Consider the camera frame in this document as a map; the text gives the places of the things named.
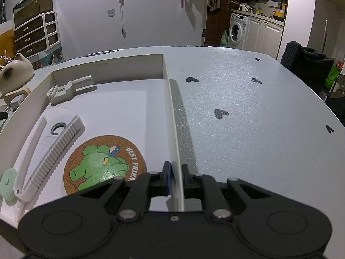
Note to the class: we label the green round tape measure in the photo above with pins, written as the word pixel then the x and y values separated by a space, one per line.
pixel 8 183

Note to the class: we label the white charger adapter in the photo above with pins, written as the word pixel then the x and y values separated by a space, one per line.
pixel 16 102

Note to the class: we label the grey plastic clamp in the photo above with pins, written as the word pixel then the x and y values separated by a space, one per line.
pixel 68 89

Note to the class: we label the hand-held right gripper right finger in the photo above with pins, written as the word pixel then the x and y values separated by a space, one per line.
pixel 185 179

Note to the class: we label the white cardboard box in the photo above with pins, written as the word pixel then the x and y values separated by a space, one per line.
pixel 121 108

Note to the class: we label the yellow container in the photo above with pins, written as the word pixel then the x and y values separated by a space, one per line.
pixel 279 13

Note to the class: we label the white kettle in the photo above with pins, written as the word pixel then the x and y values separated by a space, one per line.
pixel 243 7

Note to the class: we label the cream cat-shaped ceramic pot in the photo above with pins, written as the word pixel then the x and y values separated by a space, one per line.
pixel 16 71

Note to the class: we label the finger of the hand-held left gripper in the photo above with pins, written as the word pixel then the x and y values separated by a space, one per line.
pixel 2 115

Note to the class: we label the round cork coaster green animal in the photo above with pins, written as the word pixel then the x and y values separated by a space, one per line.
pixel 102 164

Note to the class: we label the white washing machine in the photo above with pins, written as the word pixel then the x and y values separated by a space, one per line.
pixel 237 31

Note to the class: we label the silver metal ornament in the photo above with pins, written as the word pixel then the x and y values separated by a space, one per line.
pixel 4 56

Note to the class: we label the white base cabinet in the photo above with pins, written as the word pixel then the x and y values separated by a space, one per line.
pixel 264 36

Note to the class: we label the white pole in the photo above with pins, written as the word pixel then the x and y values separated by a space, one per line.
pixel 324 35

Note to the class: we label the glass fish tank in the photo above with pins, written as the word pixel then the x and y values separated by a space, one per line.
pixel 33 8

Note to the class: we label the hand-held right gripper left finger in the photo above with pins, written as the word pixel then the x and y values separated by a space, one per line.
pixel 167 179

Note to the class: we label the white drawer cabinet dark drawers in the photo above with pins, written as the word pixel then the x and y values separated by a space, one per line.
pixel 35 36

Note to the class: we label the green plastic bag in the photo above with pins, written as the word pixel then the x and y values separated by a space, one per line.
pixel 224 39

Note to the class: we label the dark cloth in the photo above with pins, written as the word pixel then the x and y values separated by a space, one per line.
pixel 304 62

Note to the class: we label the white wall switch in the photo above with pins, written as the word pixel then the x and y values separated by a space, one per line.
pixel 111 13

